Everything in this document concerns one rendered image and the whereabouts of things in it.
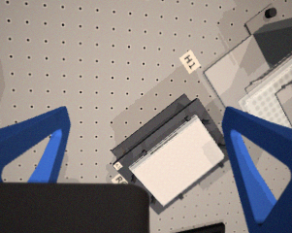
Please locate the grey plate hotel rack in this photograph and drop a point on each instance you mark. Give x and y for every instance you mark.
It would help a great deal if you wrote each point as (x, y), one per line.
(261, 53)

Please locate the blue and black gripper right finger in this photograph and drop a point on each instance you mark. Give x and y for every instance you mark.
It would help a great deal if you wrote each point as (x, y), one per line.
(262, 213)

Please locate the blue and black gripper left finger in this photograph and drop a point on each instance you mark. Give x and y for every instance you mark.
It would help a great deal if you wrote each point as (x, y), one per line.
(18, 138)

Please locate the grey flat base plate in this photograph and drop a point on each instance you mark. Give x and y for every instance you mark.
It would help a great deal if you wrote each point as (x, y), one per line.
(115, 65)

